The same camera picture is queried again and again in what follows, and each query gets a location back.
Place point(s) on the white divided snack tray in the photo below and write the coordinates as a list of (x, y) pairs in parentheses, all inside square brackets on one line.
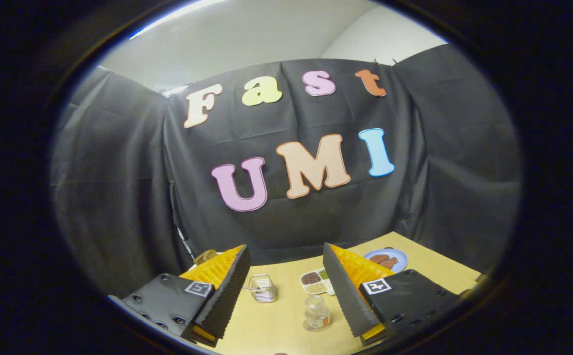
[(313, 282)]

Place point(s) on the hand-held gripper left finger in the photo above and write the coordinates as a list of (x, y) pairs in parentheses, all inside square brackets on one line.
[(225, 298)]

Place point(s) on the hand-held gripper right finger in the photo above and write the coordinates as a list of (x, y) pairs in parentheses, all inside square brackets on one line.
[(348, 298)]

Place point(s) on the clear glass juice bottle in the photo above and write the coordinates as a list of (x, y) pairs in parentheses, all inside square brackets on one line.
[(317, 310)]

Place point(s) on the wooden table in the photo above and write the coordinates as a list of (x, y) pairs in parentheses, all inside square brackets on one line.
[(281, 320)]

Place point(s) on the brown cookie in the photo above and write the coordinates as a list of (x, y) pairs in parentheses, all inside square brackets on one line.
[(378, 258), (390, 263)]

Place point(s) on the small blue plate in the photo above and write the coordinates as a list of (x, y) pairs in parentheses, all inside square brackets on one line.
[(401, 255)]

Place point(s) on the black backdrop cloth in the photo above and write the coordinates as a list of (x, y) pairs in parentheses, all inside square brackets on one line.
[(119, 172)]

